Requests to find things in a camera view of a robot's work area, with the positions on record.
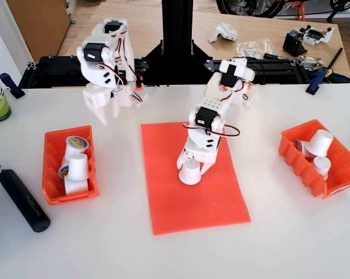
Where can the black bicycle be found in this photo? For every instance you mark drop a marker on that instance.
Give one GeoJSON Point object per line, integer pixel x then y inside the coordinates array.
{"type": "Point", "coordinates": [225, 8]}

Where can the clear bag of screws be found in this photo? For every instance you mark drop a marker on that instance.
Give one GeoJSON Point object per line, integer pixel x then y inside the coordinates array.
{"type": "Point", "coordinates": [256, 48]}

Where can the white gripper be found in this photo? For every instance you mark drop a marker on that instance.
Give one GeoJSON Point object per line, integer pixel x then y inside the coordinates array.
{"type": "Point", "coordinates": [204, 159]}
{"type": "Point", "coordinates": [94, 99]}

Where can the white device with circuit board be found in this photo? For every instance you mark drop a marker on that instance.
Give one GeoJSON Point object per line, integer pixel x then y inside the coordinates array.
{"type": "Point", "coordinates": [314, 36]}

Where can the wooden table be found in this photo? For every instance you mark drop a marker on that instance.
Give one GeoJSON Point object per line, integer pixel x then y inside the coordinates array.
{"type": "Point", "coordinates": [151, 32]}

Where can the white printed robot part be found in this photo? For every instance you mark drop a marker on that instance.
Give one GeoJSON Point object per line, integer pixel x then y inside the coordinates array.
{"type": "Point", "coordinates": [221, 33]}

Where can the brown wooden cabinet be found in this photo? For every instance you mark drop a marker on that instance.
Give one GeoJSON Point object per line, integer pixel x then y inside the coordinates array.
{"type": "Point", "coordinates": [38, 26]}

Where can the blue bar clamp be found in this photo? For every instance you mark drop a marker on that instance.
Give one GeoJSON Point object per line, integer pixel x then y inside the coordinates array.
{"type": "Point", "coordinates": [317, 80]}
{"type": "Point", "coordinates": [10, 85]}

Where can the black plastic mounting block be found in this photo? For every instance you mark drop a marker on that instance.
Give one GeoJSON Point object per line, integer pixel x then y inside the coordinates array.
{"type": "Point", "coordinates": [61, 65]}

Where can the white crumpled sheet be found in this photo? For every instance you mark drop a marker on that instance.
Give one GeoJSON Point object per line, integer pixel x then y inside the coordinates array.
{"type": "Point", "coordinates": [70, 7]}

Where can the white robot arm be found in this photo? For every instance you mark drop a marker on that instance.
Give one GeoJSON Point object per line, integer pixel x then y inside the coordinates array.
{"type": "Point", "coordinates": [99, 69]}
{"type": "Point", "coordinates": [215, 96]}

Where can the blue lid white coffee pod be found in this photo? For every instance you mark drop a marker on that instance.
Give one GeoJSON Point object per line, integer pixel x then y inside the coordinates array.
{"type": "Point", "coordinates": [76, 143]}
{"type": "Point", "coordinates": [79, 168]}
{"type": "Point", "coordinates": [76, 187]}
{"type": "Point", "coordinates": [64, 170]}

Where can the black electric screwdriver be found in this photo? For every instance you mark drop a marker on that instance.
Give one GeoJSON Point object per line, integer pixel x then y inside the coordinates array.
{"type": "Point", "coordinates": [24, 200]}

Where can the orange metal post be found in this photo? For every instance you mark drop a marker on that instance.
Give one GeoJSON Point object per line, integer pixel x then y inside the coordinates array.
{"type": "Point", "coordinates": [301, 10]}

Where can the orange bin with white label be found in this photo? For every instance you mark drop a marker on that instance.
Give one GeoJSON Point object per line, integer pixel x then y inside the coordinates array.
{"type": "Point", "coordinates": [337, 174]}

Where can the black aluminium frame rail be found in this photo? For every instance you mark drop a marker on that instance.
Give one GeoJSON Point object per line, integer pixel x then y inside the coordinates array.
{"type": "Point", "coordinates": [169, 72]}

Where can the small green object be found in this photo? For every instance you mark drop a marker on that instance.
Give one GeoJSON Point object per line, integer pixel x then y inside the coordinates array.
{"type": "Point", "coordinates": [73, 22]}

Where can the orange foam mat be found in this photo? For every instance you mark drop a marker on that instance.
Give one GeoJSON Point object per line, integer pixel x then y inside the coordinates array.
{"type": "Point", "coordinates": [198, 203]}

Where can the red lid white coffee pod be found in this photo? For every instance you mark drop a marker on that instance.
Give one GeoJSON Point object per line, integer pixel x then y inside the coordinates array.
{"type": "Point", "coordinates": [320, 142]}
{"type": "Point", "coordinates": [321, 165]}
{"type": "Point", "coordinates": [300, 145]}

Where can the black aluminium frame post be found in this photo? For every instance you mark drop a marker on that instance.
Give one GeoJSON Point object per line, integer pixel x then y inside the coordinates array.
{"type": "Point", "coordinates": [177, 23]}

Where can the orange plastic bin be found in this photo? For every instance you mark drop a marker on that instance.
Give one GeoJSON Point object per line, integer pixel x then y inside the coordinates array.
{"type": "Point", "coordinates": [50, 174]}

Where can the black printed part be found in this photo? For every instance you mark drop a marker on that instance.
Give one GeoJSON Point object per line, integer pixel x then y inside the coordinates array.
{"type": "Point", "coordinates": [294, 45]}

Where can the metal clamp tool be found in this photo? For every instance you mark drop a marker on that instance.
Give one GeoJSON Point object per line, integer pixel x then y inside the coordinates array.
{"type": "Point", "coordinates": [308, 62]}

